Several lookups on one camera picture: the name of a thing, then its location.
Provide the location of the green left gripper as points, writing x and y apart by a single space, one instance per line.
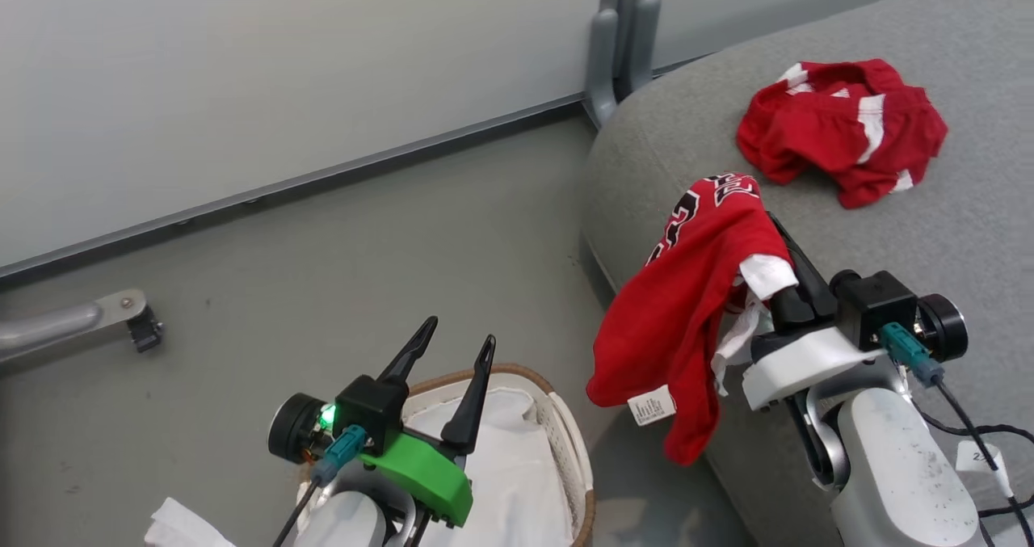
424 474

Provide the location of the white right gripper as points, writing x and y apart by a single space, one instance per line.
800 357

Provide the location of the red basketball jersey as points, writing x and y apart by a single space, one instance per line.
687 305

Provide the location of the red shorts with white stripes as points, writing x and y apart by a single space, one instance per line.
824 131

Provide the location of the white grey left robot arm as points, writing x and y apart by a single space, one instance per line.
343 523

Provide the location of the grey fabric sofa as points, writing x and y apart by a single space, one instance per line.
994 208

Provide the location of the white basket with brown rim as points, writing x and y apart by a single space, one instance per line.
565 450

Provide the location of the crumpled white cloth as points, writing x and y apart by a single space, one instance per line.
182 527

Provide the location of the black caster wheel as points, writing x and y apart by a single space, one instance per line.
145 330

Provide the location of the grey partition foot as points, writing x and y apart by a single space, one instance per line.
56 325

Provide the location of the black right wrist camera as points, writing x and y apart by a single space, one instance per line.
876 309

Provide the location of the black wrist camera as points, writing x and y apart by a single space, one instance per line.
367 410
876 309

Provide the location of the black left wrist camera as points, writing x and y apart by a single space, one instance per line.
367 410

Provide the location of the grey partition base rail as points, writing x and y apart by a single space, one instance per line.
283 183

